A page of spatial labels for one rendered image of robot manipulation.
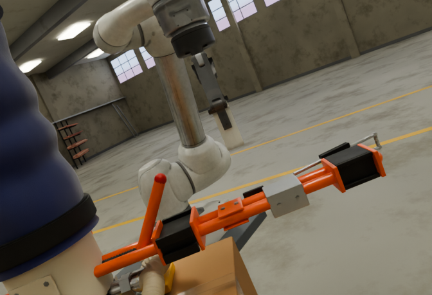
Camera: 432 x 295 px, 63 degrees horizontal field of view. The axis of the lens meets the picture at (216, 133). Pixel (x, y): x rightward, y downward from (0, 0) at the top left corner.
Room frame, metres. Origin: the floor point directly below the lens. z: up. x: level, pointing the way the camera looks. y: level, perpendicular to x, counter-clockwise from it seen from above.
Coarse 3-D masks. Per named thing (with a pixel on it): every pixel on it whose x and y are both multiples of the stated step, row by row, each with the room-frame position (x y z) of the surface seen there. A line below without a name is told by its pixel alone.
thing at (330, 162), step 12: (360, 144) 0.65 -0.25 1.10; (336, 156) 0.64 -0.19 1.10; (348, 156) 0.62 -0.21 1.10; (360, 156) 0.60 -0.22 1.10; (372, 156) 0.60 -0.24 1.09; (336, 168) 0.59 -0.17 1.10; (348, 168) 0.60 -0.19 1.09; (360, 168) 0.60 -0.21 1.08; (372, 168) 0.60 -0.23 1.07; (336, 180) 0.60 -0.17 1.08; (348, 180) 0.60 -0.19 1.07; (360, 180) 0.60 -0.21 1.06
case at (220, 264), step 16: (224, 240) 0.84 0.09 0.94; (192, 256) 0.83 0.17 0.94; (208, 256) 0.79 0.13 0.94; (224, 256) 0.76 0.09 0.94; (240, 256) 0.84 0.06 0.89; (176, 272) 0.78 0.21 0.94; (192, 272) 0.75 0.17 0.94; (208, 272) 0.72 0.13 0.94; (224, 272) 0.70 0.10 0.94; (240, 272) 0.74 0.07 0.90; (176, 288) 0.71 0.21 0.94; (192, 288) 0.69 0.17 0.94; (208, 288) 0.66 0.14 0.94; (224, 288) 0.64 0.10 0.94; (240, 288) 0.66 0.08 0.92
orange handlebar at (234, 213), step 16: (304, 176) 0.65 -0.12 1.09; (320, 176) 0.62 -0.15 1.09; (224, 208) 0.64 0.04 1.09; (240, 208) 0.61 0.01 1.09; (256, 208) 0.61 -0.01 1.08; (208, 224) 0.62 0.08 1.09; (224, 224) 0.61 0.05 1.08; (240, 224) 0.61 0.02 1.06; (112, 256) 0.67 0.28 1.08; (128, 256) 0.63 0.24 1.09; (144, 256) 0.62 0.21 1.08; (96, 272) 0.63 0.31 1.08
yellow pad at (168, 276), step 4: (172, 264) 0.78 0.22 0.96; (168, 268) 0.77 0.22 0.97; (172, 268) 0.77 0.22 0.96; (168, 272) 0.75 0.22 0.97; (172, 272) 0.76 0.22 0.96; (164, 276) 0.74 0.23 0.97; (168, 276) 0.73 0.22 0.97; (172, 276) 0.75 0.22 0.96; (168, 280) 0.72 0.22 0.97; (172, 280) 0.74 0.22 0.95; (168, 284) 0.70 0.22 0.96; (168, 288) 0.70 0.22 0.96
